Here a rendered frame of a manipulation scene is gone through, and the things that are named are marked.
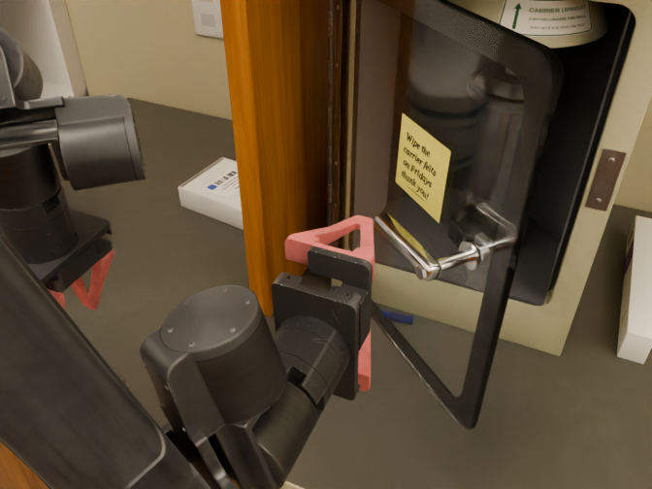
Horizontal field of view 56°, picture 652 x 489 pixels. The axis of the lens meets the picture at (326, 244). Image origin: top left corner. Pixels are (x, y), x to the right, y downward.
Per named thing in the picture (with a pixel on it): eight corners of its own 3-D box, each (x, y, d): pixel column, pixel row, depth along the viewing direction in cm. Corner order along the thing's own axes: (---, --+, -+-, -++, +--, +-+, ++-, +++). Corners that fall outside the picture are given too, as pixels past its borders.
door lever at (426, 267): (417, 217, 59) (419, 195, 58) (478, 275, 53) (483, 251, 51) (369, 232, 57) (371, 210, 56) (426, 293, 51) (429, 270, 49)
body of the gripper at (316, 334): (366, 289, 42) (321, 366, 37) (363, 384, 48) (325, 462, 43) (281, 266, 44) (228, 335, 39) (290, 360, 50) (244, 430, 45)
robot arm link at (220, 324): (117, 501, 39) (176, 595, 33) (30, 375, 33) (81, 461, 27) (264, 390, 45) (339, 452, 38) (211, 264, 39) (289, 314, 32)
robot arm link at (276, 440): (212, 492, 40) (287, 514, 37) (173, 421, 36) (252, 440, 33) (264, 410, 45) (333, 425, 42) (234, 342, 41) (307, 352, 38)
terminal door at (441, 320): (337, 266, 84) (342, -49, 60) (473, 436, 63) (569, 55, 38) (332, 267, 84) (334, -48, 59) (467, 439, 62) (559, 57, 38)
